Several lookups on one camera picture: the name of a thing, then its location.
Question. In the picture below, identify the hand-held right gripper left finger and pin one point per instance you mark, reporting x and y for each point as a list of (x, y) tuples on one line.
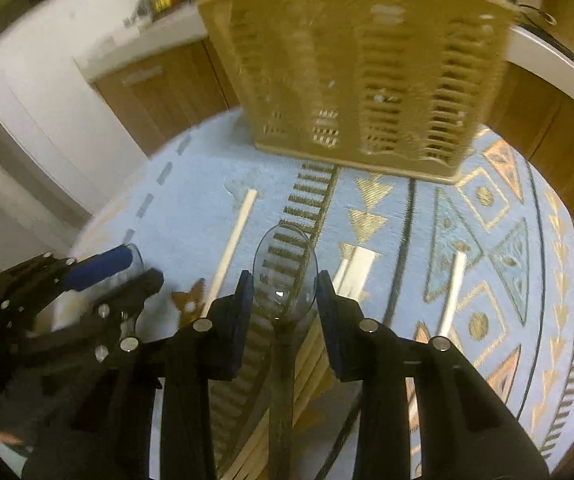
[(241, 310)]

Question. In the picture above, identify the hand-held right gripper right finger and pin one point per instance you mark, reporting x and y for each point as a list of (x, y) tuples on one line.
[(328, 310)]

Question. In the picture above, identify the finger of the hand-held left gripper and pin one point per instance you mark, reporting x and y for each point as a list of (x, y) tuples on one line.
[(132, 290), (99, 267)]

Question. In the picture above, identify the beige plastic utensil basket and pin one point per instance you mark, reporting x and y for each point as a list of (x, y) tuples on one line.
[(367, 75)]

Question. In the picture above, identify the blue patterned tablecloth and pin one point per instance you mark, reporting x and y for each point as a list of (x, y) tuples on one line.
[(192, 220)]

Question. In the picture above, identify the white refrigerator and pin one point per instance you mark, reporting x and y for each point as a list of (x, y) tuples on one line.
[(42, 85)]

